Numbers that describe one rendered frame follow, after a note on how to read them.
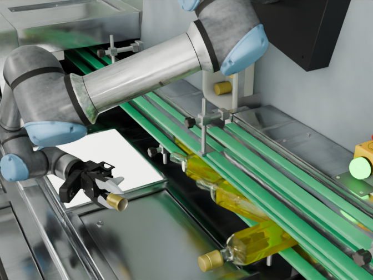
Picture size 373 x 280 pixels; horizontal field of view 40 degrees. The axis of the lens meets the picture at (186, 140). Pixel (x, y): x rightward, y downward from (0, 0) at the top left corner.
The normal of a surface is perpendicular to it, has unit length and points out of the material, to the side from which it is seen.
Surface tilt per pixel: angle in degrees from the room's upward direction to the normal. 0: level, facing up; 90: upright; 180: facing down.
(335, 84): 0
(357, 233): 90
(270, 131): 90
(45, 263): 90
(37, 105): 58
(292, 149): 90
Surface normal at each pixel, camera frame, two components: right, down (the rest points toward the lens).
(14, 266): 0.00, -0.88
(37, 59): 0.25, -0.54
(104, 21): 0.49, 0.41
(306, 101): -0.87, 0.23
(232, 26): -0.07, -0.17
